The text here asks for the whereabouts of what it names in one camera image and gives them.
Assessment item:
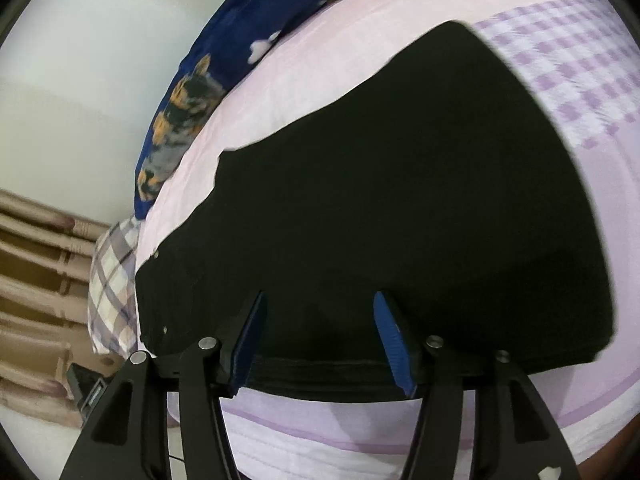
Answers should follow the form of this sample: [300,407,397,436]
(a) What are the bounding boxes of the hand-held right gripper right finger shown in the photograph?
[372,291,583,480]

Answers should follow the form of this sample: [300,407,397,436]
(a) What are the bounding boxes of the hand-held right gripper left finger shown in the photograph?
[60,290,268,480]

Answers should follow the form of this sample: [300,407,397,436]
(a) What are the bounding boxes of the black pants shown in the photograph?
[135,20,616,403]

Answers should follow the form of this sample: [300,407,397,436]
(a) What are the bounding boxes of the wooden headboard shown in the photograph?
[0,187,121,428]

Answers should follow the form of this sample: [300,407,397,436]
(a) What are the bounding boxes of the pink purple checked bed sheet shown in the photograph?
[135,0,640,480]

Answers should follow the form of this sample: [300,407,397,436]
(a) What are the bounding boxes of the plaid pillow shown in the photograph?
[87,215,143,358]

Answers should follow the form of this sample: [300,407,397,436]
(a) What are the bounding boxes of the blue cat-print bolster pillow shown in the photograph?
[134,0,401,221]

